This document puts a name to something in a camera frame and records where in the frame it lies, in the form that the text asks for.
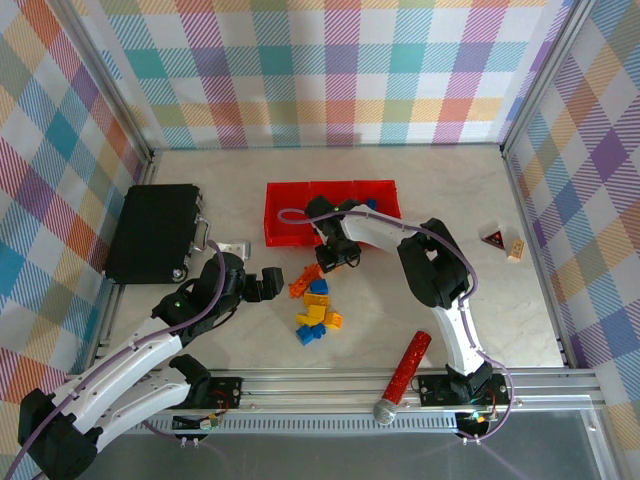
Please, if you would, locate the orange lattice lego piece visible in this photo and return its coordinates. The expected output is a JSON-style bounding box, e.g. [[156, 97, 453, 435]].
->
[[288, 272, 314, 300]]

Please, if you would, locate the red plastic bin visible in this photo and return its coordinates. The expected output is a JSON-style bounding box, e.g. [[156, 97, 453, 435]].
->
[[307, 179, 357, 247], [263, 181, 314, 248], [351, 177, 404, 221]]

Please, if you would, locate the black hard carrying case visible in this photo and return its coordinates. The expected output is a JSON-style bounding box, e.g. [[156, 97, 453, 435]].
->
[[103, 183, 214, 285]]

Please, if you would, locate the red glitter toy microphone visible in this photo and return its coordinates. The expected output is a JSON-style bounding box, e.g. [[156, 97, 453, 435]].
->
[[373, 329, 432, 427]]

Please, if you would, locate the small metal bracket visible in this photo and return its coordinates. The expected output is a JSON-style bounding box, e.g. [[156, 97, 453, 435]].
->
[[218, 239, 252, 259]]

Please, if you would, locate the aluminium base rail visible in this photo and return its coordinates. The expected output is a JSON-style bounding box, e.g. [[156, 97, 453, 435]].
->
[[97, 367, 604, 416]]

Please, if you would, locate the aluminium side rail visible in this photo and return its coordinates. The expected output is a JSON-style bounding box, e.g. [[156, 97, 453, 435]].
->
[[84, 149, 159, 374], [501, 147, 594, 371]]

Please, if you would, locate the perforated metal cable duct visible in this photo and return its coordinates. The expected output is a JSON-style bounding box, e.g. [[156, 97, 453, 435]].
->
[[142, 412, 509, 444]]

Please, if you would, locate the aluminium frame post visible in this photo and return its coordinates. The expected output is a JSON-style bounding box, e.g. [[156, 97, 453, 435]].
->
[[499, 0, 596, 156], [62, 0, 156, 161]]

